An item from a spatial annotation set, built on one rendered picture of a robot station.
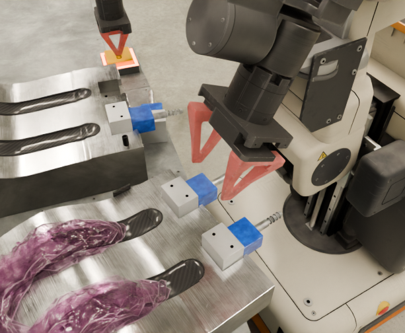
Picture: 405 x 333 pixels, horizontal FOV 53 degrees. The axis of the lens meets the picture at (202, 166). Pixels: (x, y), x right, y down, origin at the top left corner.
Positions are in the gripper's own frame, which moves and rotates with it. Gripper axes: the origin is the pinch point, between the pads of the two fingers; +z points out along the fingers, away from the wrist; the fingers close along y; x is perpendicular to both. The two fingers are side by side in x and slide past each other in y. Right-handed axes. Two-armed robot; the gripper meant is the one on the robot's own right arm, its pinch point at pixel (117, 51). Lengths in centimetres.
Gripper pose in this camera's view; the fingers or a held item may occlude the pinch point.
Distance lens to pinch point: 102.1
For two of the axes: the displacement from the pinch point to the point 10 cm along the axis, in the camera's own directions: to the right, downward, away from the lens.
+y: 3.1, 6.9, -6.5
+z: 0.1, 6.8, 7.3
